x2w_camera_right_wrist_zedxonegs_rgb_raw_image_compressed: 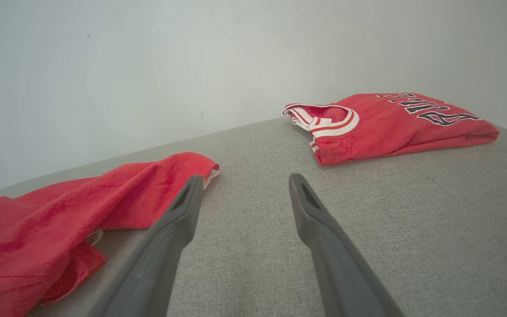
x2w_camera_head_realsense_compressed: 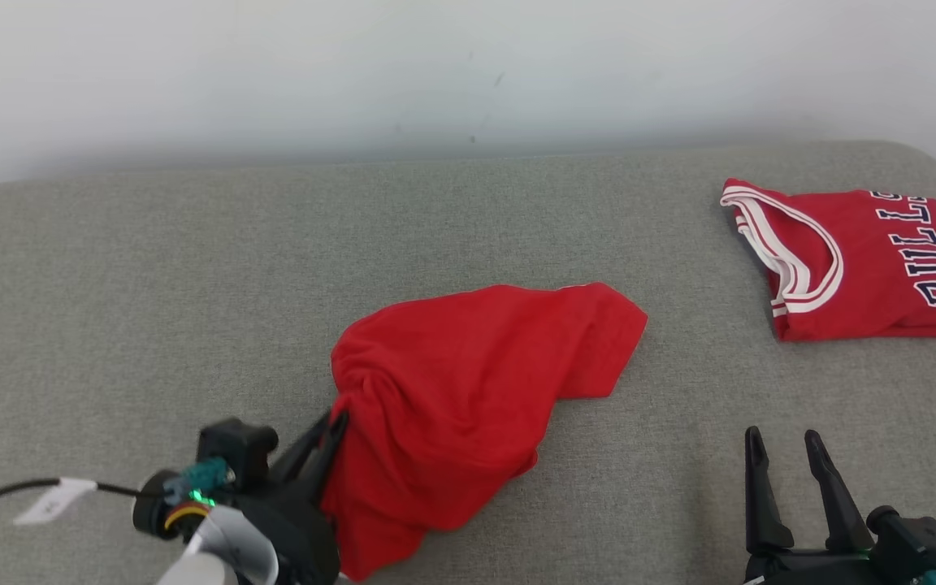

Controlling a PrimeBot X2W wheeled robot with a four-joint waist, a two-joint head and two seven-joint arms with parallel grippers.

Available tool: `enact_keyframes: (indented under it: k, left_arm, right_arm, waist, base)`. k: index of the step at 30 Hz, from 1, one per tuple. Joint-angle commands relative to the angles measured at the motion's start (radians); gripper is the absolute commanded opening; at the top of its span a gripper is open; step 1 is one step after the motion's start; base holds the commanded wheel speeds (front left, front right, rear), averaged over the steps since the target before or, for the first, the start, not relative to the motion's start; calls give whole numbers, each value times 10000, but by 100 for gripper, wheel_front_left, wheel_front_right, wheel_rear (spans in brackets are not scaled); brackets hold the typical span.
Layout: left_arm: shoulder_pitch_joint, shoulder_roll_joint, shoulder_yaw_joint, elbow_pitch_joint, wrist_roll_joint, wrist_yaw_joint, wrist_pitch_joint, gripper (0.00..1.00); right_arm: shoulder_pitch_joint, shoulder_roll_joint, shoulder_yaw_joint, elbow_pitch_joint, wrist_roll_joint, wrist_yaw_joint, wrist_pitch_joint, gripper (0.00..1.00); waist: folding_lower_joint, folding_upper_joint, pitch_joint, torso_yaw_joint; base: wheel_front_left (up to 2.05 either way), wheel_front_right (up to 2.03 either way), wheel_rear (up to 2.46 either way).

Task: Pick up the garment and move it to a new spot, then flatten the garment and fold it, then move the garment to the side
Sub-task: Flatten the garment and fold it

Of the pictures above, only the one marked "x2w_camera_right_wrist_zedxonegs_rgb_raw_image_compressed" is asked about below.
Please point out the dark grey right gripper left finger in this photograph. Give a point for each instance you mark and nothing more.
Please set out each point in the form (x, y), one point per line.
(156, 264)

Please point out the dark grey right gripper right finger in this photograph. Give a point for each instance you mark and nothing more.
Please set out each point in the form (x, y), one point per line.
(341, 268)

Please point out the red shorts white side panels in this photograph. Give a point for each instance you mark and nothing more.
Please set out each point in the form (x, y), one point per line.
(60, 220)

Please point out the red basketball jersey black lettering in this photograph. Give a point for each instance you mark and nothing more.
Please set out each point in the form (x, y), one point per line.
(390, 132)

